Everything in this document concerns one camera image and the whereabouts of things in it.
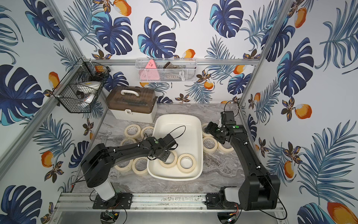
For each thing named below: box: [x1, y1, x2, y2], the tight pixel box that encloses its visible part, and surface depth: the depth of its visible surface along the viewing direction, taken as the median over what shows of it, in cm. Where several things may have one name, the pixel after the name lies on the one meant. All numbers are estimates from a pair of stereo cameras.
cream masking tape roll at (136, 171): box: [131, 156, 148, 176], surface depth 84 cm
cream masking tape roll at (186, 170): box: [177, 153, 197, 174], surface depth 86 cm
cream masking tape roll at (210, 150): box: [202, 136, 218, 154], surface depth 94 cm
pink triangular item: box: [138, 58, 160, 81], surface depth 92 cm
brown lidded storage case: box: [105, 85, 158, 124], surface depth 100 cm
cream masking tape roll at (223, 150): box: [217, 141, 235, 154], surface depth 94 cm
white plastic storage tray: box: [146, 113, 204, 182], surface depth 89 cm
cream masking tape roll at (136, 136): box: [123, 124, 142, 140], surface depth 101 cm
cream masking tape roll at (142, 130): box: [140, 126, 155, 140], surface depth 102 cm
